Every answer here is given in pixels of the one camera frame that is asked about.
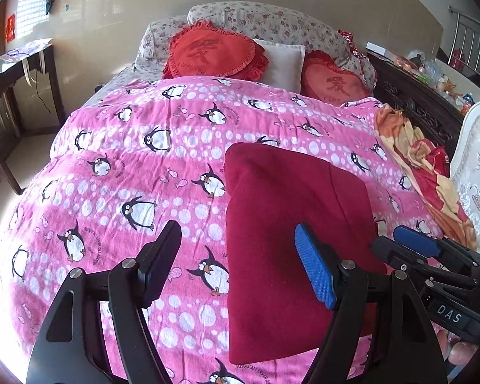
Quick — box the dark red fleece garment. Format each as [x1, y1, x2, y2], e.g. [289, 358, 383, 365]
[224, 143, 386, 364]

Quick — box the right hand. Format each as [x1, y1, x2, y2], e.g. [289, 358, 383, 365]
[433, 323, 480, 367]

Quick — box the orange yellow blanket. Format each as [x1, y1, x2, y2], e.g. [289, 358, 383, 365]
[374, 104, 478, 251]

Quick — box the clutter of toys on ledge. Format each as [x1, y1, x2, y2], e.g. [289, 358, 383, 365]
[393, 51, 474, 116]

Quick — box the large red heart cushion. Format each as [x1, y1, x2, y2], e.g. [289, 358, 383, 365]
[301, 50, 369, 106]

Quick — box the metal stair railing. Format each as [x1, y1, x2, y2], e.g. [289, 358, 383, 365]
[447, 6, 480, 87]

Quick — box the pink penguin blanket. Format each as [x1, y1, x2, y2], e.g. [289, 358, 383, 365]
[0, 76, 440, 383]

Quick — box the white pillow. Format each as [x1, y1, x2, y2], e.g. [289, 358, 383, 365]
[255, 39, 306, 94]

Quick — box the dark wooden desk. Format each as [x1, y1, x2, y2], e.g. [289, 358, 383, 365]
[0, 42, 67, 196]

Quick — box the floral headboard bolster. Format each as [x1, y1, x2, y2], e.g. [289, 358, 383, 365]
[187, 1, 376, 92]

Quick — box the small red heart cushion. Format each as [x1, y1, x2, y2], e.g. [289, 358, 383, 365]
[162, 20, 269, 82]

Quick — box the floral bed pillow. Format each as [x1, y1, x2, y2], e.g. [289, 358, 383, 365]
[134, 16, 188, 75]

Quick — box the dark carved wooden bed frame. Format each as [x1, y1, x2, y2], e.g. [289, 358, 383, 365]
[368, 51, 464, 159]

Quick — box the red wall sticker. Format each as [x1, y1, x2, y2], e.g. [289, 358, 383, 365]
[5, 13, 15, 43]

